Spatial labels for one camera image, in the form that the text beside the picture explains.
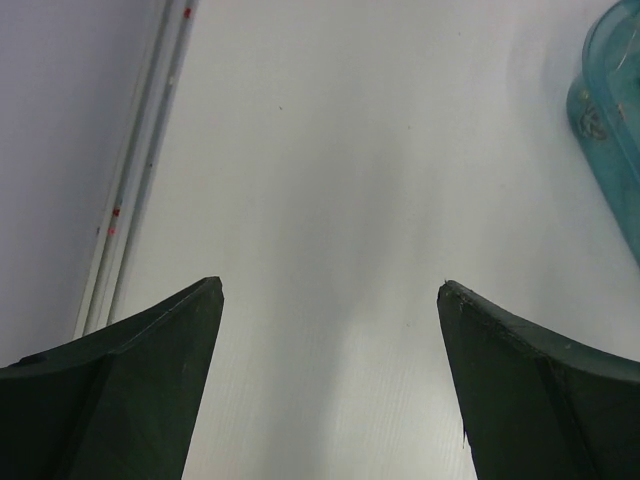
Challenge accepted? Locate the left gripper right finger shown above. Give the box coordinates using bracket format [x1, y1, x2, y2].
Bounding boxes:
[437, 281, 639, 479]

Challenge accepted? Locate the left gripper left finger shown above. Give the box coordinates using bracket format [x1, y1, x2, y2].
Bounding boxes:
[1, 277, 223, 479]

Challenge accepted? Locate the teal plastic bin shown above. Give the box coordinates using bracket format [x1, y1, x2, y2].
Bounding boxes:
[566, 1, 639, 260]

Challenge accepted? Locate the left aluminium corner post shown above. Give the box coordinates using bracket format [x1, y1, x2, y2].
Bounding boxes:
[73, 1, 199, 339]

